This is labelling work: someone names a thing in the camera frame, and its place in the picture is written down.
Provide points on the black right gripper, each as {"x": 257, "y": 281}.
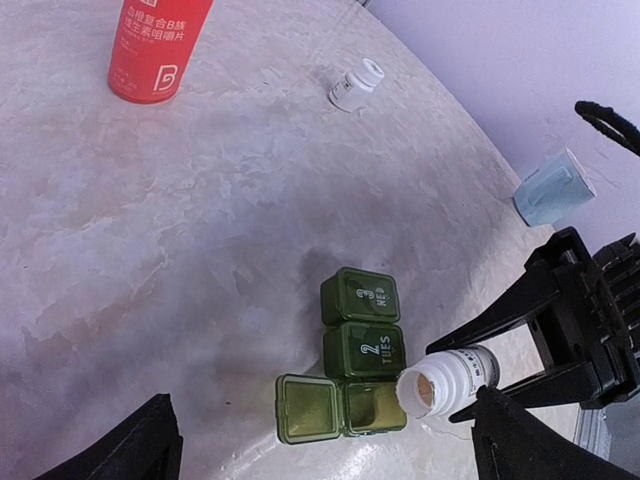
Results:
{"x": 586, "y": 325}

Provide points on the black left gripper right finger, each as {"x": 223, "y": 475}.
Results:
{"x": 511, "y": 443}

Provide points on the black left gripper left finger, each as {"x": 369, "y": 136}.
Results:
{"x": 146, "y": 445}

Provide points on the small white pill bottle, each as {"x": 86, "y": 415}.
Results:
{"x": 444, "y": 383}

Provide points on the green pill organizer box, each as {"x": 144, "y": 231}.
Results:
{"x": 363, "y": 353}

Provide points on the light blue mug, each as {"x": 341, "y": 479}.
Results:
{"x": 553, "y": 190}

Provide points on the red cylindrical can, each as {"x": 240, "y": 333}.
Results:
{"x": 153, "y": 44}

